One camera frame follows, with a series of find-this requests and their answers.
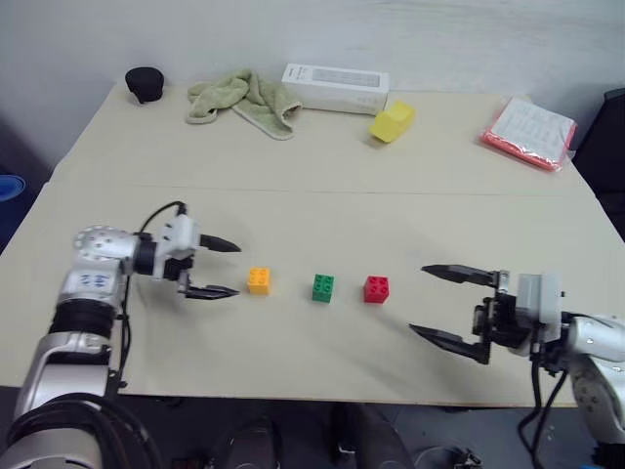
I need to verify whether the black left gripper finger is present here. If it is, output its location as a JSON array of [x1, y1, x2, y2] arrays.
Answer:
[[178, 283, 241, 301], [199, 234, 242, 254]]

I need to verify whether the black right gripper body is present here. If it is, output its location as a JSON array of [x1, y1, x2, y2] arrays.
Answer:
[[471, 269, 532, 355]]

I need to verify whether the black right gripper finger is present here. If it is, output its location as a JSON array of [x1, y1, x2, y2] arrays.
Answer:
[[408, 322, 491, 365], [420, 263, 500, 290]]

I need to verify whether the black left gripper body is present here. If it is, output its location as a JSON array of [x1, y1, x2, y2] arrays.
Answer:
[[154, 250, 196, 295]]

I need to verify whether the orange toy brick cube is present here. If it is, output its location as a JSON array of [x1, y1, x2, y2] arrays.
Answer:
[[246, 266, 273, 296]]

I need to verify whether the red toy brick cube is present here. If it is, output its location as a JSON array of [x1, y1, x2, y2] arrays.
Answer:
[[362, 275, 392, 305]]

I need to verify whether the green toy brick cube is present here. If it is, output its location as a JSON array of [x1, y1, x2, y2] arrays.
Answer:
[[311, 273, 337, 305]]

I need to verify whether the green crumpled towel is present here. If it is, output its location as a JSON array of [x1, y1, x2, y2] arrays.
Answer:
[[185, 68, 305, 143]]

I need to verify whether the red packet with white sheet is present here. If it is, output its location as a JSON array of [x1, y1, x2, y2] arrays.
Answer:
[[479, 96, 579, 174]]

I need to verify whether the yellow sponge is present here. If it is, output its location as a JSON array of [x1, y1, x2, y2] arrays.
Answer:
[[368, 99, 418, 146]]

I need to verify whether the black round cap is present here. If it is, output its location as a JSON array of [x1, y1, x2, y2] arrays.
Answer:
[[123, 65, 166, 106]]

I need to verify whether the blue round object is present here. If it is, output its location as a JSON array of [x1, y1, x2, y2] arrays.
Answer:
[[0, 174, 27, 203]]

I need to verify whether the black case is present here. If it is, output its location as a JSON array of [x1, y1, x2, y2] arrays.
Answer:
[[570, 87, 625, 240]]

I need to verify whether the white long cardboard box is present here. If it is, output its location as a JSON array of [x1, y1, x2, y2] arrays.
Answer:
[[280, 63, 391, 116]]

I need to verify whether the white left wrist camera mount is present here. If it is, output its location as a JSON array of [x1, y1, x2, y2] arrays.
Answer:
[[155, 213, 202, 264]]

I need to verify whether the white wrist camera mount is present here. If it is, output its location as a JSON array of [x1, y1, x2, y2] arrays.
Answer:
[[515, 272, 563, 344], [155, 213, 202, 264]]

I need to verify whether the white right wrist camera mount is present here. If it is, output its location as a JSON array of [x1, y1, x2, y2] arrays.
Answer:
[[515, 272, 563, 344]]

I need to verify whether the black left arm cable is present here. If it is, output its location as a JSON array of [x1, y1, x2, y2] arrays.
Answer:
[[138, 200, 189, 236]]

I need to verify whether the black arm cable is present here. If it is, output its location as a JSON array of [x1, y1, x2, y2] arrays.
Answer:
[[517, 341, 570, 469], [138, 200, 189, 236]]

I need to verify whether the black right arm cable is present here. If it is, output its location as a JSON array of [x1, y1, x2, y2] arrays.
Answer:
[[517, 341, 570, 469]]

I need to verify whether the thick black hose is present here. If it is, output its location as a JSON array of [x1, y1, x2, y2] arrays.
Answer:
[[5, 394, 165, 469]]

